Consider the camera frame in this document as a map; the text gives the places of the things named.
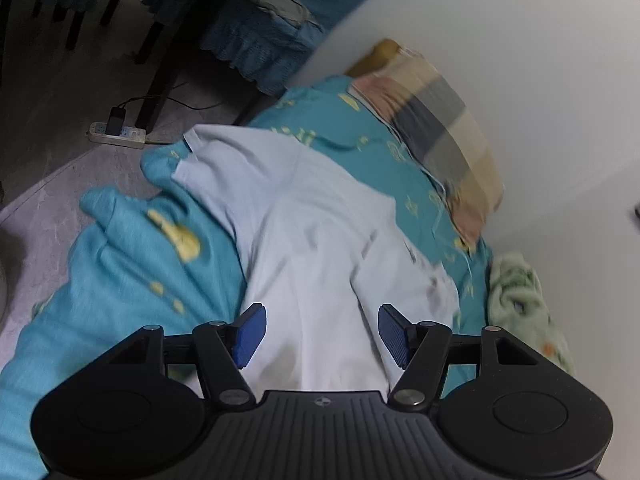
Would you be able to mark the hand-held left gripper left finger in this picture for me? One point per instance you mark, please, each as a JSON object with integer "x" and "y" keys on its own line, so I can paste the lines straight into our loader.
{"x": 251, "y": 332}

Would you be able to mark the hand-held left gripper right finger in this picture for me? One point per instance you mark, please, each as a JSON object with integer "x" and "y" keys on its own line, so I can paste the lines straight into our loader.
{"x": 392, "y": 332}

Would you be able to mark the white shirt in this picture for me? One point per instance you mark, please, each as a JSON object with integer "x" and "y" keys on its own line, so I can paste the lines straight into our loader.
{"x": 310, "y": 240}

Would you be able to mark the teal printed bed sheet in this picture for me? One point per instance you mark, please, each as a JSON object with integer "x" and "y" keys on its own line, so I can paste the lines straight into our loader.
{"x": 125, "y": 280}

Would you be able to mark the green fleece blanket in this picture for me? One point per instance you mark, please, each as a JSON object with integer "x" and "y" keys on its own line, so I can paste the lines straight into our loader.
{"x": 525, "y": 295}

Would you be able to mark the plaid pillow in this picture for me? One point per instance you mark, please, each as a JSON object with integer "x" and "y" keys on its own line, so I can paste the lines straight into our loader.
{"x": 430, "y": 140}

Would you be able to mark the white power strip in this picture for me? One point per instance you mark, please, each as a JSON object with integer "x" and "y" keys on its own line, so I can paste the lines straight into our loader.
{"x": 117, "y": 133}

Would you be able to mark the black charger plug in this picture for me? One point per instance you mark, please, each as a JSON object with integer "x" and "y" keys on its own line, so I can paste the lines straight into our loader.
{"x": 116, "y": 121}

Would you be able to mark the black table leg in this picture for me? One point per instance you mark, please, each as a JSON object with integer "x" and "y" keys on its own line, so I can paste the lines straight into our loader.
{"x": 172, "y": 42}

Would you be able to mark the grey cloth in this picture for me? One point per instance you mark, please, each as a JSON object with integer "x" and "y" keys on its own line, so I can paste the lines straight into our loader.
{"x": 275, "y": 2}

